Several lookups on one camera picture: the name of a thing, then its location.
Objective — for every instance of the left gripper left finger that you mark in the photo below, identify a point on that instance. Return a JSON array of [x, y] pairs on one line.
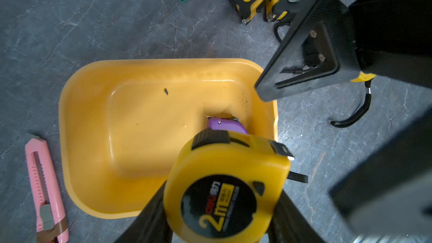
[[151, 225]]

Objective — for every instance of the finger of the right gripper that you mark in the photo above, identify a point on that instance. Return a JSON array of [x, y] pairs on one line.
[[390, 193]]

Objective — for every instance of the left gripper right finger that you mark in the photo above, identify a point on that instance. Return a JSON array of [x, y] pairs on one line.
[[289, 226]]

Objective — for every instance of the yellow plastic storage box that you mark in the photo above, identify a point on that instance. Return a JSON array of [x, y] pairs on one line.
[[123, 122]]

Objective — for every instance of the yellow 2m tape measure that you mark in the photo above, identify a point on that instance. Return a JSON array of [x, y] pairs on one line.
[[225, 185]]

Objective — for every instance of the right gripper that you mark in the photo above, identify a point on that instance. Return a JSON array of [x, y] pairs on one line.
[[393, 38]]

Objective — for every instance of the purple tape measure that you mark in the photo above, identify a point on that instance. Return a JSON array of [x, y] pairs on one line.
[[223, 124]]

